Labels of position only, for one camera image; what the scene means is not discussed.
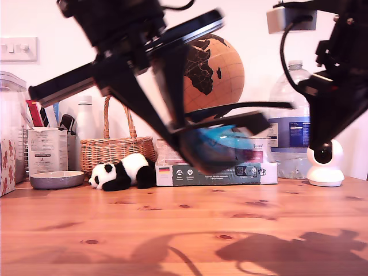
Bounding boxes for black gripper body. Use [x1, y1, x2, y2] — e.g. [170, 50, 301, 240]
[297, 27, 368, 96]
[28, 0, 225, 108]

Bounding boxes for black sunglasses with blue lenses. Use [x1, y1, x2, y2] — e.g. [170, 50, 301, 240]
[168, 100, 297, 174]

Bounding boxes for cork globe on metal stand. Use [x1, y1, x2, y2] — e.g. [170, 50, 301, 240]
[182, 33, 246, 120]

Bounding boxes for large clear water bottle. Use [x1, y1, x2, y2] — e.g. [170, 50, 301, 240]
[267, 59, 314, 179]

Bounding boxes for white insulated bottle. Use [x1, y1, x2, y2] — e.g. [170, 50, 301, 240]
[68, 95, 98, 173]

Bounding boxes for tin can with pink label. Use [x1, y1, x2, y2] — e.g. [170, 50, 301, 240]
[157, 139, 185, 166]

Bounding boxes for panda plush toy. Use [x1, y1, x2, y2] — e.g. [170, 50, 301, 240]
[88, 153, 158, 193]

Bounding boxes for tin can with red label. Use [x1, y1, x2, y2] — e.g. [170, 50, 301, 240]
[252, 137, 271, 164]

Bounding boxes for blue and white pen pack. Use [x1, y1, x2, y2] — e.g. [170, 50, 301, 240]
[43, 102, 60, 127]

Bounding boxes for black pen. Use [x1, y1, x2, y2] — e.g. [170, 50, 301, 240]
[40, 106, 50, 127]

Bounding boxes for red flat package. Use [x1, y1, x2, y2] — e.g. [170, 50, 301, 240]
[25, 99, 44, 128]

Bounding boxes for white printed paper carton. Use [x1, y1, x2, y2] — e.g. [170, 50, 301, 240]
[27, 128, 69, 177]

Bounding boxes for shallow grey bowl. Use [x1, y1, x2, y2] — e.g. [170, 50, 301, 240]
[30, 171, 86, 190]

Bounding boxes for clear plastic lidded container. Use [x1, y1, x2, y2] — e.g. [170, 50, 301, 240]
[0, 71, 29, 185]

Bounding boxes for gingerbread print tissue box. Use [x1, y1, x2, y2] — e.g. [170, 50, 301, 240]
[0, 139, 17, 198]

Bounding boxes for small white round camera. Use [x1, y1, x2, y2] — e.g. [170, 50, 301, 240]
[305, 139, 345, 187]

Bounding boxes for wicker basket with handle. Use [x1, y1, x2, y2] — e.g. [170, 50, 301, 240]
[80, 95, 158, 176]

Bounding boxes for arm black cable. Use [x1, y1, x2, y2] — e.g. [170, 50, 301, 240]
[280, 14, 315, 90]
[162, 0, 197, 11]

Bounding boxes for arm grey camera box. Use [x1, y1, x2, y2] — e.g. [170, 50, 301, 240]
[266, 1, 320, 35]

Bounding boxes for white light switch plate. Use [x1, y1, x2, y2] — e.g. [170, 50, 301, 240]
[0, 37, 39, 63]

